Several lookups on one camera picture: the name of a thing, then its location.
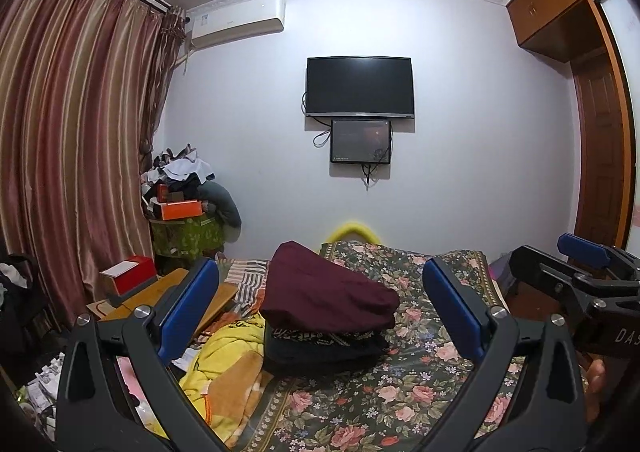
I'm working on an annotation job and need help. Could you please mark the patterned knit garment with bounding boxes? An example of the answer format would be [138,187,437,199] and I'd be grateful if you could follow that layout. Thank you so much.
[270,325,363,348]

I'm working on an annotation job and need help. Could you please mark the green cloth covered cabinet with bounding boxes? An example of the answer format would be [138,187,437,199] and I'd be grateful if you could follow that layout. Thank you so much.
[150,215,226,260]

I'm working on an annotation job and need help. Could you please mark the maroon shirt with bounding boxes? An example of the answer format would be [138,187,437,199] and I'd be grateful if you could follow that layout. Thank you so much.
[260,241,401,333]

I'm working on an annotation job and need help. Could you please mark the black wall television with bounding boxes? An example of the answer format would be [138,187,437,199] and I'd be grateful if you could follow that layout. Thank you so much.
[306,56,417,120]

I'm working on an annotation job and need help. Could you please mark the white air conditioner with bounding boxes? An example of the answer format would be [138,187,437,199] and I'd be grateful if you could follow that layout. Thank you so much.
[186,0,287,50]

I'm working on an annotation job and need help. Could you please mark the wood framed sliding door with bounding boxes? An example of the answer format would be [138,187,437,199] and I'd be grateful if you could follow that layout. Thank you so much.
[597,0,640,238]

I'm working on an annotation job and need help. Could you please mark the person's right hand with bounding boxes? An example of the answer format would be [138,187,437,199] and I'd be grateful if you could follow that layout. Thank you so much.
[585,358,608,425]

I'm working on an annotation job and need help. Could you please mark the floral bedsheet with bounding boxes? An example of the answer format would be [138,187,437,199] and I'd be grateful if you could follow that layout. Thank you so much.
[230,241,591,452]

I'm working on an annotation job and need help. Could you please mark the wooden folding table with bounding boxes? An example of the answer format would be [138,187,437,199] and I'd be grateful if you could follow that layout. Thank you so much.
[85,268,238,338]

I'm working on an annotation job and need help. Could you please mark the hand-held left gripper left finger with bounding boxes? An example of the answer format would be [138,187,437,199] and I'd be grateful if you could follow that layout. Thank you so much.
[55,257,231,452]

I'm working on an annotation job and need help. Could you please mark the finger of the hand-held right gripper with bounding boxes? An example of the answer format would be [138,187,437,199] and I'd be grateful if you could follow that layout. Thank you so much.
[507,245,601,305]
[556,233,640,281]

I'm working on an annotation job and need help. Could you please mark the small black wall monitor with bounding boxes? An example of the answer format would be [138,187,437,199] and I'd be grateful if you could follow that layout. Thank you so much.
[329,118,392,165]

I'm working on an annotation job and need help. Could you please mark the red white box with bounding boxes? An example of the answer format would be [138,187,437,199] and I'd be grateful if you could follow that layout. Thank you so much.
[99,255,158,298]

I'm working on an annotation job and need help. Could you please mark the striped cloth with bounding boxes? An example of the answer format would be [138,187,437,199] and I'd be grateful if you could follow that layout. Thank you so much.
[225,257,273,305]

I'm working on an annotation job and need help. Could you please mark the yellow bed footboard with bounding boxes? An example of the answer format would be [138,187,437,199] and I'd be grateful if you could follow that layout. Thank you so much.
[324,219,383,245]

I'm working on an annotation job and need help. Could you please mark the clothes clutter pile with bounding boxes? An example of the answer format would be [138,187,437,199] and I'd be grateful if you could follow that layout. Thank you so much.
[140,145,218,205]

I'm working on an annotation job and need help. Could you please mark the grey green jacket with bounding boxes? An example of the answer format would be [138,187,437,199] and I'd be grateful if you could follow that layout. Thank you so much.
[202,181,242,243]

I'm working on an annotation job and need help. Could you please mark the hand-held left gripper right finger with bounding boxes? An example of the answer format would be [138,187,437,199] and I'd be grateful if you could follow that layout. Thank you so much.
[421,257,591,452]

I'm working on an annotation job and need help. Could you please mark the wooden door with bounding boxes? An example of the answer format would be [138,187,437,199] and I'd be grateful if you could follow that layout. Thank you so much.
[570,47,633,248]

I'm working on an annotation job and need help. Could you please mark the dark hanging clothes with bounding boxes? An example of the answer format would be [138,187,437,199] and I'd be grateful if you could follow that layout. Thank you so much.
[0,252,51,348]

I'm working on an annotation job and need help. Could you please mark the yellow blanket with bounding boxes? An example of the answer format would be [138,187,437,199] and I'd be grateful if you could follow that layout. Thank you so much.
[177,315,281,452]

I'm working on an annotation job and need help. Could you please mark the orange box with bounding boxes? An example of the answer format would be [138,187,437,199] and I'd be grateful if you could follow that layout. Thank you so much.
[160,199,205,222]

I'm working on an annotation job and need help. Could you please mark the striped brown curtain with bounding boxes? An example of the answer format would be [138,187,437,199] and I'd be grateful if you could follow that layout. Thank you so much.
[0,0,188,333]

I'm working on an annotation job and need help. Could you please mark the grey purple backpack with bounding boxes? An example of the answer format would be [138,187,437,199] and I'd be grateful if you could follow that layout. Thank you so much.
[489,255,512,293]

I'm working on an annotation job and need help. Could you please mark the white clutter heap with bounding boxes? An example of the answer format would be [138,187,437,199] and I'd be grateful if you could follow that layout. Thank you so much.
[20,352,66,413]

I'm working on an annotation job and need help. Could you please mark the dark blue garment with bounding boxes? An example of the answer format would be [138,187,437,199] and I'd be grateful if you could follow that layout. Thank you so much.
[262,332,391,375]

